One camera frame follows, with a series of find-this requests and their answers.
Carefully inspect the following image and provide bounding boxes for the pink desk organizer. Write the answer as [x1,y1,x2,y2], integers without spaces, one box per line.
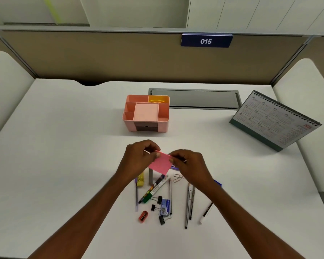
[122,94,170,132]

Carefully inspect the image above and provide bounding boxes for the grey cable tray cover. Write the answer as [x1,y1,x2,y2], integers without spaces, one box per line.
[148,88,242,110]

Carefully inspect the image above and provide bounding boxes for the person's left hand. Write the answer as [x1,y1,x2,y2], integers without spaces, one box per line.
[115,139,162,184]

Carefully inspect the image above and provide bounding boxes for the beige partition panel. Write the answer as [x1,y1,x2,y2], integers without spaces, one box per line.
[271,36,324,94]
[0,31,36,78]
[1,31,308,85]

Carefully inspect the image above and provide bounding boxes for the person's right forearm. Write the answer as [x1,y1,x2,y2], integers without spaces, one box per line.
[202,182,306,259]

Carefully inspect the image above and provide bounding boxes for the pink sticky note pad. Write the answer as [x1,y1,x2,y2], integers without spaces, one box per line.
[148,150,175,176]

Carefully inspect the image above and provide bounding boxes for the person's right hand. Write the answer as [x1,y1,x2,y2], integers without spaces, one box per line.
[168,149,215,192]

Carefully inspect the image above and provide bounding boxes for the black pencil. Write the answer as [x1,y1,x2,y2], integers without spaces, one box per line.
[189,186,196,221]

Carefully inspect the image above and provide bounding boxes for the white open shelf unit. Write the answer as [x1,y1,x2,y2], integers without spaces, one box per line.
[0,0,191,30]

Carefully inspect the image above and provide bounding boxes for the person's left forearm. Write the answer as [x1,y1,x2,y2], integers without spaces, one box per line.
[28,174,135,259]

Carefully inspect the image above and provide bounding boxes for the green spiral desk calendar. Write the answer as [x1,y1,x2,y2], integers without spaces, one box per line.
[229,90,322,152]

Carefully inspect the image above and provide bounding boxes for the green capped white marker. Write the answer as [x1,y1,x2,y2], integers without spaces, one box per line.
[142,177,171,204]
[199,203,214,225]

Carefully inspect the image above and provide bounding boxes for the dark pen colourful print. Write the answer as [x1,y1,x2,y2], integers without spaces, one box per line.
[138,175,165,204]

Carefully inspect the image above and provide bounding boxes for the white panelled cabinet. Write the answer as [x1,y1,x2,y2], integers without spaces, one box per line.
[186,0,324,37]

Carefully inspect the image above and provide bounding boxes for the blue staple box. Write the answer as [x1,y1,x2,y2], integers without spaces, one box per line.
[161,199,171,216]

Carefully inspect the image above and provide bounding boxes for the blue number sign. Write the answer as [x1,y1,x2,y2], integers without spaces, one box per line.
[181,33,234,48]

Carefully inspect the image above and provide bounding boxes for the white side divider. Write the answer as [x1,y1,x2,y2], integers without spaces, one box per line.
[272,58,324,192]
[0,50,36,147]

